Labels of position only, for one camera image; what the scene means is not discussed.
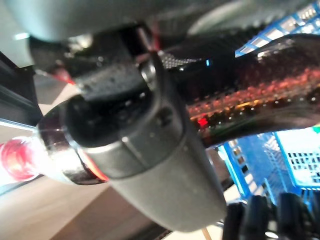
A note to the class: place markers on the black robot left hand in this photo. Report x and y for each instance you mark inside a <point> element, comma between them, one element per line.
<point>287,217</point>

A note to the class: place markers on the black framed display cabinet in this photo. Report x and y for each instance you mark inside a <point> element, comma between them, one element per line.
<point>15,87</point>

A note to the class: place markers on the Coca-Cola bottle red cap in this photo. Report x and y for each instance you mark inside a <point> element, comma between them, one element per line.
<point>262,100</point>

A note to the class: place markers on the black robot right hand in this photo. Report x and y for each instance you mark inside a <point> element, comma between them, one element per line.
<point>155,162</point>

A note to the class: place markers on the blue plastic shopping basket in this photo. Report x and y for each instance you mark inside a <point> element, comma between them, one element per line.
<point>240,170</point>

